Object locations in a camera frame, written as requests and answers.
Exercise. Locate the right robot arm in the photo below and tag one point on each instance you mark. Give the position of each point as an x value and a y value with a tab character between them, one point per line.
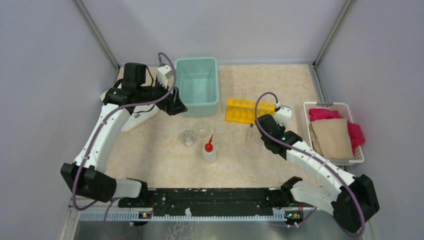
351	200

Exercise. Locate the clear glass beaker front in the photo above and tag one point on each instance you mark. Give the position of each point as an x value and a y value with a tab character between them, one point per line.
187	138

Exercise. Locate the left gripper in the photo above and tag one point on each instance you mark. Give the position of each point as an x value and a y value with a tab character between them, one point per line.
171	107

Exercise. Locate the clear glass beaker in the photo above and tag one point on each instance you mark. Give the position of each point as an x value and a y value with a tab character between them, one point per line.
187	138
204	129

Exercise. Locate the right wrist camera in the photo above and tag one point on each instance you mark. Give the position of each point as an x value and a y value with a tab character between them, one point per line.
282	114

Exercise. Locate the teal plastic bin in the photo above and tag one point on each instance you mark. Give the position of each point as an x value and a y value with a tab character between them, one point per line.
199	86

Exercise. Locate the red-capped wash bottle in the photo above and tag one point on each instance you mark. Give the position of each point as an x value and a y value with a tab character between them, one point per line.
209	152

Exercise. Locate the pink cloth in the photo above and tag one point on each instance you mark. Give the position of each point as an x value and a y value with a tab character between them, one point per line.
354	130

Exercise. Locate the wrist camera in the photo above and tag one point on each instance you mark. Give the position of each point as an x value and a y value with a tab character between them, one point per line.
163	74
282	114

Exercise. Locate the brown paper bag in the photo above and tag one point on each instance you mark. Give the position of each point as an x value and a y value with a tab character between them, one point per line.
330	138

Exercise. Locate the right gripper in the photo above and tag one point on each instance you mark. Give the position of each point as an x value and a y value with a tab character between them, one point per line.
282	127

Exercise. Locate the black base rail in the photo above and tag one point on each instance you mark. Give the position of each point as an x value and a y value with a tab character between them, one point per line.
212	202

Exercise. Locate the white plastic lid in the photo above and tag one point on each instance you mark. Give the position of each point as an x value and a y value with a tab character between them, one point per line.
139	119

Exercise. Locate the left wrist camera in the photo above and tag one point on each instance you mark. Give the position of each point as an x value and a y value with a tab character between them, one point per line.
163	74

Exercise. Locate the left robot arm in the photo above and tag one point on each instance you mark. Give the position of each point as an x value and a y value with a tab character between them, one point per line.
85	176

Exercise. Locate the clear glass beaker rear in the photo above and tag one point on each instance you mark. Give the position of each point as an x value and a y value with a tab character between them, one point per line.
204	129

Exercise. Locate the yellow test tube rack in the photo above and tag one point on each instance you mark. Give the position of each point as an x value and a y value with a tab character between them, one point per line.
243	111

